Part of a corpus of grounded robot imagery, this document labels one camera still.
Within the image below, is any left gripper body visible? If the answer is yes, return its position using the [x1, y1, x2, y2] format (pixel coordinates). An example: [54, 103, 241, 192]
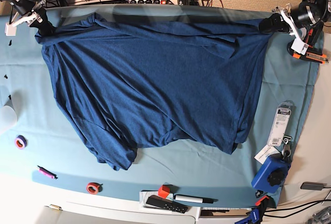
[272, 3, 314, 53]

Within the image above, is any white paper roll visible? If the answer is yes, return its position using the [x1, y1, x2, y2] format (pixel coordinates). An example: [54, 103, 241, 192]
[0, 99, 18, 134]

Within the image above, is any white paper card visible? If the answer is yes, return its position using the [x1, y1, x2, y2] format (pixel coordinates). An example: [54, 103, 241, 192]
[254, 145, 280, 164]

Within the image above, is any light blue table cloth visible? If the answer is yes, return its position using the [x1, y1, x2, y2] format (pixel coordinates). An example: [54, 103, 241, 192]
[1, 5, 319, 207]

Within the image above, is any purple tape roll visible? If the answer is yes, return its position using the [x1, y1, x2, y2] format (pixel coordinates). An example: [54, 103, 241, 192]
[14, 135, 27, 150]

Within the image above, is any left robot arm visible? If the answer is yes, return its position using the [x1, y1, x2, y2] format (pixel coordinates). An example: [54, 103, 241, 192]
[259, 0, 330, 64]

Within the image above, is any white blister pack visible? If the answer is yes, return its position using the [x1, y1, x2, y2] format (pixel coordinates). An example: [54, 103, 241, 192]
[267, 101, 293, 147]

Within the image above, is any white black marker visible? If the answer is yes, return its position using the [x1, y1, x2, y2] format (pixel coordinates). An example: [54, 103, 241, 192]
[174, 195, 214, 204]

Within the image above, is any grey adapter box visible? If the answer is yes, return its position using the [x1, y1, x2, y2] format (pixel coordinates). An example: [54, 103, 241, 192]
[300, 182, 325, 191]

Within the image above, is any black remote control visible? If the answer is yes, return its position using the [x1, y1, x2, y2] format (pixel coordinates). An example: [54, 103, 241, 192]
[146, 196, 189, 214]

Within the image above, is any blue box with knob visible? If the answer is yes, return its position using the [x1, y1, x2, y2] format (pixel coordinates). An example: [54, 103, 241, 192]
[251, 155, 291, 193]

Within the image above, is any orange red cube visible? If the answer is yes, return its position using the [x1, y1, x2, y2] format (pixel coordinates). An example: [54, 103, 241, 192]
[158, 185, 171, 199]

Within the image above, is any pink pen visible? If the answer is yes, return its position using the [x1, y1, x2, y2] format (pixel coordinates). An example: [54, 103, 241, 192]
[37, 166, 57, 180]

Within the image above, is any orange black utility clamp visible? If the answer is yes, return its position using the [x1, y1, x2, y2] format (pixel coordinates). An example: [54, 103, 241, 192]
[287, 23, 329, 64]

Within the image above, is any power strip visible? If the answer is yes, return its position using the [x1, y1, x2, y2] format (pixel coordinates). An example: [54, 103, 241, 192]
[113, 0, 174, 5]

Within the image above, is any dark blue t-shirt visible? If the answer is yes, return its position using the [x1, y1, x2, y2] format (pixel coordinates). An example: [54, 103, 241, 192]
[35, 13, 270, 171]

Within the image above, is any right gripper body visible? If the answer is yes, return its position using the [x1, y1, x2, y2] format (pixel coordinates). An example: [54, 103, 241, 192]
[5, 0, 44, 36]

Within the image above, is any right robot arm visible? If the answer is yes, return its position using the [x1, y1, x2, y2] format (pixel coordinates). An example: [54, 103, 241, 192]
[1, 0, 55, 36]

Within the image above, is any red tape roll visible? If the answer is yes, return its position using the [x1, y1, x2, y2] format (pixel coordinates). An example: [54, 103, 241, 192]
[86, 182, 102, 195]

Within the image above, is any blue orange clamp bottom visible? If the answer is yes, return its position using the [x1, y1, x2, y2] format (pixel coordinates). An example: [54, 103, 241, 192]
[235, 196, 270, 224]

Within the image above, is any metal keys carabiner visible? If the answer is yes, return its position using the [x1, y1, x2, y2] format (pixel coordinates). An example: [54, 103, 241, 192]
[282, 135, 292, 162]

